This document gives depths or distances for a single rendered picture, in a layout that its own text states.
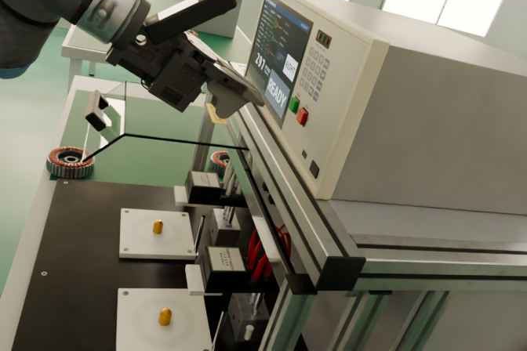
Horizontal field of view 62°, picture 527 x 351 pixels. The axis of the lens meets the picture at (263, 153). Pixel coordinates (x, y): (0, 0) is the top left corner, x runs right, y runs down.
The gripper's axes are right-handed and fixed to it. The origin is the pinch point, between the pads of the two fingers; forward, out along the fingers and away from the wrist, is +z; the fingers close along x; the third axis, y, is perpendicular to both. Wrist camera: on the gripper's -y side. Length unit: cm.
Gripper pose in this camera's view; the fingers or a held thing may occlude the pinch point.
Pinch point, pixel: (259, 95)
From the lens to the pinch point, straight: 63.0
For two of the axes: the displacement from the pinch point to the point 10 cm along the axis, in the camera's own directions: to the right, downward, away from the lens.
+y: -6.2, 7.4, 2.4
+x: 2.5, 4.8, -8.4
